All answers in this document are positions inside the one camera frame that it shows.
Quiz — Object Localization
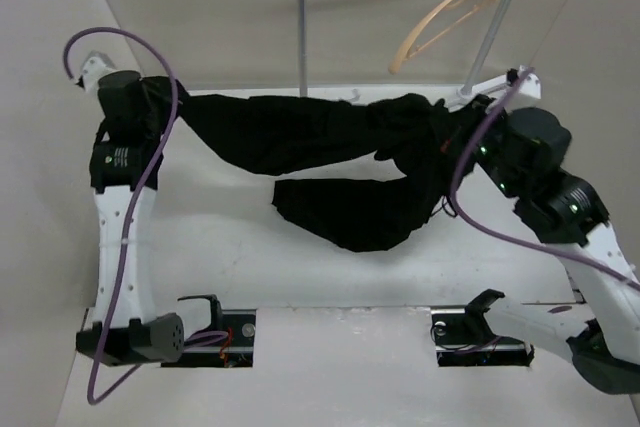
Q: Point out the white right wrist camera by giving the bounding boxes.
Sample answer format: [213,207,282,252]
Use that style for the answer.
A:
[491,66,542,107]

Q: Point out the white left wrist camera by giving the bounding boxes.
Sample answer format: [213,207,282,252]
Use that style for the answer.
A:
[76,51,116,94]

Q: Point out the black trousers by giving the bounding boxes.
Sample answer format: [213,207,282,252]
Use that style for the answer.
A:
[144,75,481,254]

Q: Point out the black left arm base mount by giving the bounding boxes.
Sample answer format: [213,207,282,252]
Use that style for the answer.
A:
[161,310,257,369]

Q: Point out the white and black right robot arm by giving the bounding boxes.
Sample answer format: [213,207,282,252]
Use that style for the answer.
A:
[466,107,639,395]

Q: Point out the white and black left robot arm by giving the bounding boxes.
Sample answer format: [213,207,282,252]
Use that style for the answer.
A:
[75,70,193,366]

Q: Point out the beige plastic hanger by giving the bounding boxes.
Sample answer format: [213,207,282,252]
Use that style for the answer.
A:
[388,0,497,75]

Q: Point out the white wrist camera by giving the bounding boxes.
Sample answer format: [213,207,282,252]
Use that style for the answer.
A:
[76,51,116,94]
[491,66,542,107]

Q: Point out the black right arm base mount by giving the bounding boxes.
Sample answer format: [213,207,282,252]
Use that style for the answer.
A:
[430,306,535,368]

